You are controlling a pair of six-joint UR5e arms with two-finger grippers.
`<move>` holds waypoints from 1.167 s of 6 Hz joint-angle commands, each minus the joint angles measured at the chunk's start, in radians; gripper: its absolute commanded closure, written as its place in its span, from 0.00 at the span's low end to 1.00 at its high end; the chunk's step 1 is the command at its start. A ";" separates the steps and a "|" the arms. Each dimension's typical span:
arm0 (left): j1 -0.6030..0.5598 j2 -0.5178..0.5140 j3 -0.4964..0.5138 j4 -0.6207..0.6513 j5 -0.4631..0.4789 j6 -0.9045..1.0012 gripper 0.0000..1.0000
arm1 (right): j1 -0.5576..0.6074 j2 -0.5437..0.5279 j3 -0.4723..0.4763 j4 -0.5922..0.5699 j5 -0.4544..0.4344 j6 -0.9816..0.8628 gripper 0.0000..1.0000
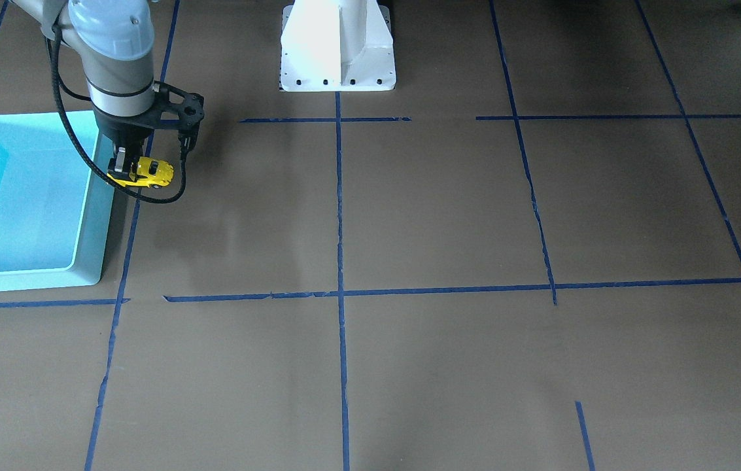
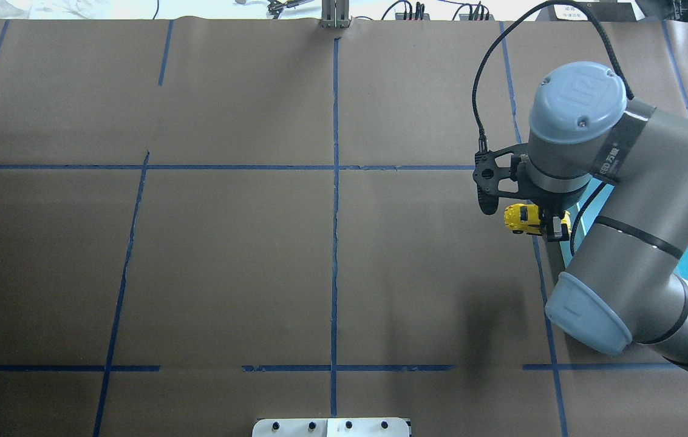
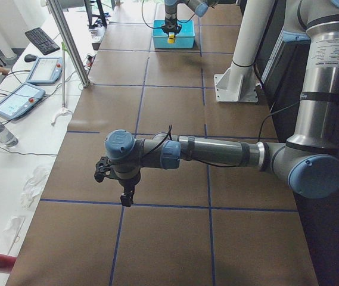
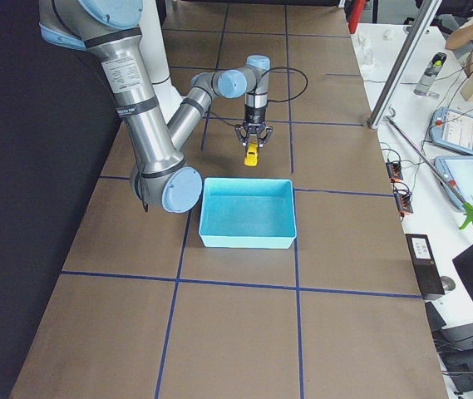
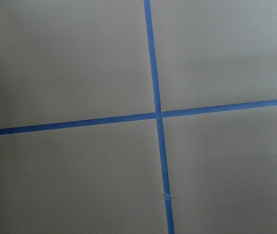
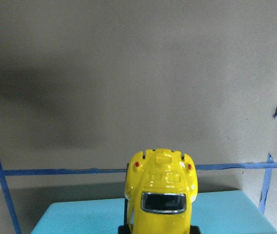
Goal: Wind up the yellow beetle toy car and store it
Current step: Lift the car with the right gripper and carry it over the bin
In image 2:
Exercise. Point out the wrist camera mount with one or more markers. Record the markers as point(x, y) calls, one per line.
point(491, 167)

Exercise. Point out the white pedestal base plate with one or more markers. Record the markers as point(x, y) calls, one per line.
point(368, 426)

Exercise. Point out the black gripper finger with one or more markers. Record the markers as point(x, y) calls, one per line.
point(558, 228)

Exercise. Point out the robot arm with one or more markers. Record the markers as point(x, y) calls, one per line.
point(620, 286)

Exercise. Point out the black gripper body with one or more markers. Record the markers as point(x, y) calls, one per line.
point(551, 206)

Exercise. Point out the aluminium frame post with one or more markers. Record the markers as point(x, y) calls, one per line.
point(335, 14)

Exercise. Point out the yellow beetle toy car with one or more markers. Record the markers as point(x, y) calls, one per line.
point(527, 218)

